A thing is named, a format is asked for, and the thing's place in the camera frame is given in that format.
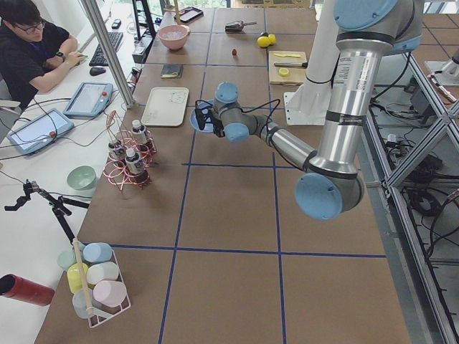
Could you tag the steel ice scoop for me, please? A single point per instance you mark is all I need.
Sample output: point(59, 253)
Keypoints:
point(237, 26)

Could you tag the red cylinder bottle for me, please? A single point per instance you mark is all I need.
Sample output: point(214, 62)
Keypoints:
point(25, 290)

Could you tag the bottle white cap left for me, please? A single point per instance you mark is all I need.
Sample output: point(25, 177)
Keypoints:
point(116, 150)

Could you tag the aluminium frame post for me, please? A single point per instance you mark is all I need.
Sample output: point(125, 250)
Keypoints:
point(96, 20)

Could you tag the yellow pastel cup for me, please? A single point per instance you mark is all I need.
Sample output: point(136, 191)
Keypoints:
point(74, 279)

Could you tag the grey folded cloth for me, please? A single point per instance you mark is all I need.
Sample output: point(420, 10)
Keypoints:
point(171, 71)

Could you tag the yellow plastic knife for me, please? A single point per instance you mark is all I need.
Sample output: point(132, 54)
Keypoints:
point(287, 55)

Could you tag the yellow lemon round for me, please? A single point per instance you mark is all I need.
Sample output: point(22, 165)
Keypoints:
point(263, 41)

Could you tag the blue plate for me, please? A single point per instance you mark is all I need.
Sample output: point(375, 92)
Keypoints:
point(201, 117)

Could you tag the cream bear tray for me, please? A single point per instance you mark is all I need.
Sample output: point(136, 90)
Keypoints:
point(165, 107)

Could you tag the blue pastel cup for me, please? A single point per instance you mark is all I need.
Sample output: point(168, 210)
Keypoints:
point(97, 252)

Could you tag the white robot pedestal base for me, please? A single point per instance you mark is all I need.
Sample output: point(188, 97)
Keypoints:
point(309, 103)

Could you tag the wooden cutting board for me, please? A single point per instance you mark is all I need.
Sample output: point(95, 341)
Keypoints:
point(297, 75)

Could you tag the bottle white cap right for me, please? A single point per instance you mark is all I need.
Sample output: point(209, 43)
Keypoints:
point(139, 132)

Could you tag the white wire cup rack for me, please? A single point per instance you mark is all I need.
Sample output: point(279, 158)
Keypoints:
point(83, 302)

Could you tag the copper wire bottle rack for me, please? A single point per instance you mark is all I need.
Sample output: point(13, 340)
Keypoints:
point(117, 172)

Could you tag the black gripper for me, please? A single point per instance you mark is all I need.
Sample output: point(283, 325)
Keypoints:
point(215, 122)

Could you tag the pink pastel cup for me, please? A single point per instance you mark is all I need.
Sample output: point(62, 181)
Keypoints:
point(110, 293)

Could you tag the teach pendant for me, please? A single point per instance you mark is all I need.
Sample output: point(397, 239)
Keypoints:
point(89, 100)
point(40, 132)

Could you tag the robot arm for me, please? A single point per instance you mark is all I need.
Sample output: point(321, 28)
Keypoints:
point(355, 36)

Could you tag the teach pendant far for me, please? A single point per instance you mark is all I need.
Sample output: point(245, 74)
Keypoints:
point(89, 100)

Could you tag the teach pendant near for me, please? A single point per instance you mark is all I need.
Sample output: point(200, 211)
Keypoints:
point(40, 132)

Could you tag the yellow lemon oval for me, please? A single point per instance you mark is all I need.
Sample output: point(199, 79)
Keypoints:
point(272, 39)

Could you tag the bottle white cap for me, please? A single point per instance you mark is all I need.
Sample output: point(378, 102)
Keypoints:
point(134, 162)
point(139, 132)
point(116, 150)

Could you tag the lemon half slice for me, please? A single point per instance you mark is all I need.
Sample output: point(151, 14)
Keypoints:
point(284, 72)

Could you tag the pink bowl with ice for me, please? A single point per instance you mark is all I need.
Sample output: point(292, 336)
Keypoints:
point(174, 37)

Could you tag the white pastel cup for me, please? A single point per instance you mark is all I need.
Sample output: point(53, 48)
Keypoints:
point(102, 271)

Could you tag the seated person black shirt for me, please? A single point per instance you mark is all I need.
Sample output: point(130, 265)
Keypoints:
point(36, 55)

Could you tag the bottle white cap lower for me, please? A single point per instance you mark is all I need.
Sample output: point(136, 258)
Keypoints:
point(134, 162)

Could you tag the black computer mouse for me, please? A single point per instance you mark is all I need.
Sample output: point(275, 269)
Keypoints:
point(97, 70)

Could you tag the steel muddler black tip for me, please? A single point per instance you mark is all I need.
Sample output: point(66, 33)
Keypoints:
point(301, 65)

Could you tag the mint green bowl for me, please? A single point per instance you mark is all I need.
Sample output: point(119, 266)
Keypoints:
point(82, 178)

